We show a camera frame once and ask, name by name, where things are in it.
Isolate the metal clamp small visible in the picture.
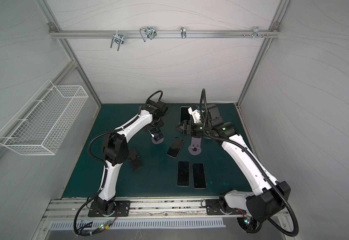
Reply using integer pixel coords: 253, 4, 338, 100
180, 27, 186, 39

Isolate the teal-edged phone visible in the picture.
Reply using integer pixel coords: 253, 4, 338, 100
177, 161, 189, 187

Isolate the base cable bundle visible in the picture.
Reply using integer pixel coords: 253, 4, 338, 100
72, 196, 119, 237
236, 215, 262, 234

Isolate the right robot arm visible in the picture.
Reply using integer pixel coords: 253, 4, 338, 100
177, 104, 299, 237

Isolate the black stand left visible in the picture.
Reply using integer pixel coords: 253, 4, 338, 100
128, 147, 143, 172

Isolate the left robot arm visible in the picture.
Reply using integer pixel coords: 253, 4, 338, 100
87, 100, 168, 215

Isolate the purple stand right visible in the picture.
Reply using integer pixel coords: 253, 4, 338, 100
188, 137, 201, 156

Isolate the slotted cable duct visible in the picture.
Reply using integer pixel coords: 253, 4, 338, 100
49, 218, 226, 231

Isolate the purple-edged phone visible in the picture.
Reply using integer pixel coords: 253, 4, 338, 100
192, 163, 206, 189

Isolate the metal U-bolt clamp centre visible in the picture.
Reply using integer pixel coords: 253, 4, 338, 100
139, 26, 157, 42

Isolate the aluminium cross rail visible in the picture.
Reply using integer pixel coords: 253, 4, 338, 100
49, 29, 281, 39

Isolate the metal U-bolt clamp left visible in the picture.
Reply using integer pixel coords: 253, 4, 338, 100
110, 33, 124, 51

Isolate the left base cable bundle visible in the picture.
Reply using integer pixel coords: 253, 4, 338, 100
72, 196, 119, 237

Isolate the white wire basket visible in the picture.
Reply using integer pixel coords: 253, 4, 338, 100
0, 80, 88, 156

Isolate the metal u-bolt clamp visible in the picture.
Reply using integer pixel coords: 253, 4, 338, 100
139, 26, 157, 42
110, 33, 124, 51

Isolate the metal bracket right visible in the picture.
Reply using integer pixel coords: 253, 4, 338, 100
242, 27, 268, 39

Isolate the right base cable bundle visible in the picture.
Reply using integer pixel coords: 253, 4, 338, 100
236, 215, 262, 234

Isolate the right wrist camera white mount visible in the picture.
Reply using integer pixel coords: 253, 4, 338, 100
188, 107, 203, 124

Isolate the pink-edged phone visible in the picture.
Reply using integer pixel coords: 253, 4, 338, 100
166, 137, 184, 158

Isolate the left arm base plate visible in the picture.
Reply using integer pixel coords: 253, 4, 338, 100
88, 201, 130, 218

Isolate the green table mat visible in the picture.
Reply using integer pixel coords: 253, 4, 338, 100
62, 104, 251, 198

